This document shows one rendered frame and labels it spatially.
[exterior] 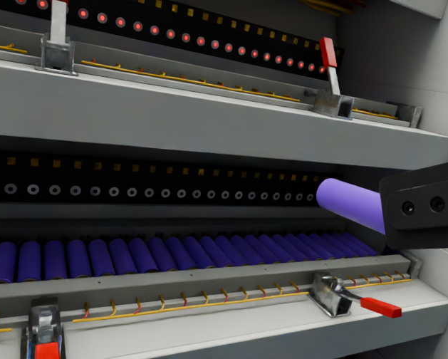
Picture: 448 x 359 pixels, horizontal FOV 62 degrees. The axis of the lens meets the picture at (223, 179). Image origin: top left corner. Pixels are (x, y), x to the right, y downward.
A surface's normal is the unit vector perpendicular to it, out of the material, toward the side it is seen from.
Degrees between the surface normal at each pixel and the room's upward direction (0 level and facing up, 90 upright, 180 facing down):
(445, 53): 90
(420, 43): 90
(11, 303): 111
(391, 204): 90
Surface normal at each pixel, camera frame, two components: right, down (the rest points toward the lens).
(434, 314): 0.42, 0.33
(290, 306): 0.18, -0.94
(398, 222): -0.88, -0.04
